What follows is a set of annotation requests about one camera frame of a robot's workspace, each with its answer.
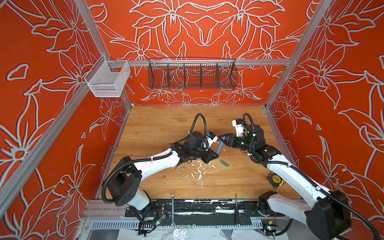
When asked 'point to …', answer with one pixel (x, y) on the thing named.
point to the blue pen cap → (224, 138)
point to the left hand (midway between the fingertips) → (218, 154)
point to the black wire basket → (192, 73)
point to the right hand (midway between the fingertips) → (218, 137)
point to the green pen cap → (224, 163)
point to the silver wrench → (173, 224)
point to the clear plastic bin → (107, 78)
